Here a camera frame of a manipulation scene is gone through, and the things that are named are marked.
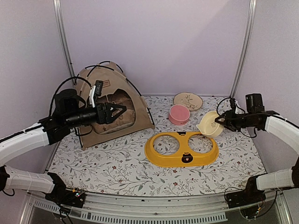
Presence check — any black flexible tent pole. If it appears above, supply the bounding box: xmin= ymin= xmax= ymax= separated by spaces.
xmin=98 ymin=61 xmax=155 ymax=125

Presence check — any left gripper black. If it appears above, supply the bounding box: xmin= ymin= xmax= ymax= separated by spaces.
xmin=65 ymin=102 xmax=127 ymax=129

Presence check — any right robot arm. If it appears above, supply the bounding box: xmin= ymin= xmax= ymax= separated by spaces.
xmin=214 ymin=93 xmax=299 ymax=203

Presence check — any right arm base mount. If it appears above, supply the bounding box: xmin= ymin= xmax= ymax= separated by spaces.
xmin=224 ymin=175 xmax=266 ymax=209

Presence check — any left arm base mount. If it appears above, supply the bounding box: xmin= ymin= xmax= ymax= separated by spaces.
xmin=45 ymin=173 xmax=86 ymax=208

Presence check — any aluminium frame post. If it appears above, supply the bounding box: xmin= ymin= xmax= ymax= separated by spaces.
xmin=230 ymin=0 xmax=257 ymax=98
xmin=53 ymin=0 xmax=76 ymax=77

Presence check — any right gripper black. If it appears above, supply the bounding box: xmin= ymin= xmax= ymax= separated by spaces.
xmin=215 ymin=109 xmax=256 ymax=132

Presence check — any white and brown pillow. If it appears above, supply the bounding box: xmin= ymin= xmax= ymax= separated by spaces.
xmin=93 ymin=89 xmax=136 ymax=134

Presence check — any beige bird-print plate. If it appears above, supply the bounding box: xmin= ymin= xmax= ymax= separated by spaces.
xmin=173 ymin=92 xmax=203 ymax=112

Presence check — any left aluminium frame post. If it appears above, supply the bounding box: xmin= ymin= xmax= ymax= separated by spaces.
xmin=53 ymin=0 xmax=76 ymax=77

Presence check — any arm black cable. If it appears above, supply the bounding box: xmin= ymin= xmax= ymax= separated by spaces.
xmin=216 ymin=97 xmax=257 ymax=138
xmin=49 ymin=76 xmax=94 ymax=137

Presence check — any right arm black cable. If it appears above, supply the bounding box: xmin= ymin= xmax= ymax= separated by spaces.
xmin=216 ymin=97 xmax=257 ymax=138

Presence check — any right aluminium frame post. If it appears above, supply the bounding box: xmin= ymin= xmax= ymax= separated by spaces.
xmin=230 ymin=0 xmax=257 ymax=98

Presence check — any beige fabric pet tent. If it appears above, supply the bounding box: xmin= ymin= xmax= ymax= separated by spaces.
xmin=84 ymin=64 xmax=155 ymax=149

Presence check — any yellow double bowl holder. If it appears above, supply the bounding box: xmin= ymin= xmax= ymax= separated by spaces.
xmin=144 ymin=132 xmax=219 ymax=168

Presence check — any floral table mat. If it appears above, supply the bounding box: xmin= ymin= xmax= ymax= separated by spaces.
xmin=49 ymin=96 xmax=265 ymax=196

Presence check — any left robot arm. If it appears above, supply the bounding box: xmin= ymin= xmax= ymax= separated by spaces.
xmin=0 ymin=89 xmax=127 ymax=203

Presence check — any metal base rail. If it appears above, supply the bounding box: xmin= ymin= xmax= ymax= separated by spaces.
xmin=20 ymin=181 xmax=298 ymax=224

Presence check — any pale yellow pet bowl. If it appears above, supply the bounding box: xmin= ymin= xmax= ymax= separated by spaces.
xmin=196 ymin=111 xmax=224 ymax=138

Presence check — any pink round pet bowl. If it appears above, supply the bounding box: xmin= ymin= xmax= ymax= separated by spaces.
xmin=169 ymin=105 xmax=190 ymax=126

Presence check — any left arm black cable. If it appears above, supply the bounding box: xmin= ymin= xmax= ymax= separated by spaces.
xmin=49 ymin=76 xmax=94 ymax=137

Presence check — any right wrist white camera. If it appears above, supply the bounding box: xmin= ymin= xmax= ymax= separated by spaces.
xmin=229 ymin=98 xmax=246 ymax=114

